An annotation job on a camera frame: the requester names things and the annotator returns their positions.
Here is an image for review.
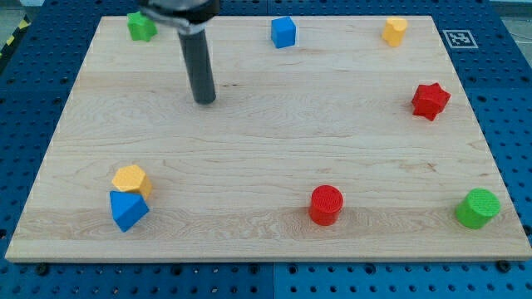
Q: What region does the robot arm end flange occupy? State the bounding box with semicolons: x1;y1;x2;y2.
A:
137;0;220;35

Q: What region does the light wooden board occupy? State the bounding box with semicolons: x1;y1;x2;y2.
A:
6;16;531;263

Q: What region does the blue cube block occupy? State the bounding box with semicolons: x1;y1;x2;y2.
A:
270;17;297;49

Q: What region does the red cylinder block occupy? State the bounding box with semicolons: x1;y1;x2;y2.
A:
308;184;344;226

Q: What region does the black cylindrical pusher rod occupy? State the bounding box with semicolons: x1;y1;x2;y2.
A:
178;30;216;105

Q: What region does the yellow hexagon block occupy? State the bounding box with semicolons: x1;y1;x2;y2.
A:
111;164;153;200

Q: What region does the blue triangle block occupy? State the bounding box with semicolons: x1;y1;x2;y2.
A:
109;191;150;233

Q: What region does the red star block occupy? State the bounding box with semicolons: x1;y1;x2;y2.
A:
411;83;451;121

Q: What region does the green star block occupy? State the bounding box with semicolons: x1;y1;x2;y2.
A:
127;12;158;42

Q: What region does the yellow heart block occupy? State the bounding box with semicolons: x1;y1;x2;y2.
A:
382;17;408;47

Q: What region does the green cylinder block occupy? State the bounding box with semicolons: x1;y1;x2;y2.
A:
455;188;501;229

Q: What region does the white fiducial marker tag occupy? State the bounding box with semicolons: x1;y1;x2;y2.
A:
443;29;478;49

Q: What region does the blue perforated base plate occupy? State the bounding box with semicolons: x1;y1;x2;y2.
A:
1;1;531;298

